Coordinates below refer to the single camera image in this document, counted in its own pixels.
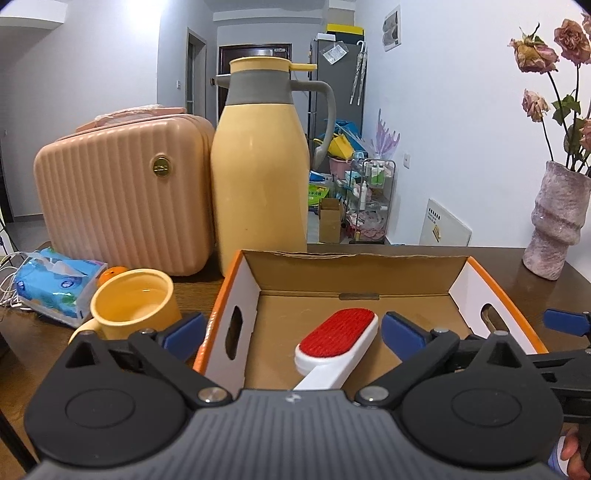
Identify red white lint brush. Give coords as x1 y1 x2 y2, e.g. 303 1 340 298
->
294 308 379 391

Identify person's hand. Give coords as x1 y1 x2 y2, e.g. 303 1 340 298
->
548 427 590 480

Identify yellow ceramic mug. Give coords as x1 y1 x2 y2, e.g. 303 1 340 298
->
68 269 182 343

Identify small orange fruit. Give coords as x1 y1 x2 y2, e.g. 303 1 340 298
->
97 266 128 287

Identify white leaning board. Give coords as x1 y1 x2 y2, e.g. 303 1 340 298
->
419 199 472 247

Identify pink textured vase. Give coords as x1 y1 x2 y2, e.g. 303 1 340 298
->
522 161 590 281

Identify blue tissue pack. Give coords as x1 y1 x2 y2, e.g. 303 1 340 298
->
13 247 107 328

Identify red orange cardboard box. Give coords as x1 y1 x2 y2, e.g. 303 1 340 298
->
193 250 546 394

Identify small brown cardboard box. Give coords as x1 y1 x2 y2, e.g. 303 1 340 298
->
318 198 344 244

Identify peach ribbed small suitcase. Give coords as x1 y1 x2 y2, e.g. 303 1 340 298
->
33 106 214 276

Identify yellow thermos jug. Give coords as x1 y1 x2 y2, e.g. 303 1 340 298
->
211 56 337 274

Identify dried pink flowers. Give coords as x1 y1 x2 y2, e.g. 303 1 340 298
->
507 11 591 176

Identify grey refrigerator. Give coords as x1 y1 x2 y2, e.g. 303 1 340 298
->
308 40 365 151

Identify white charging cables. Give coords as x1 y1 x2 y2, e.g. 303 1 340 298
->
0 248 29 309

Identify wire storage rack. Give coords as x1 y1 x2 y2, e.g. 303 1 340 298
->
341 158 397 244

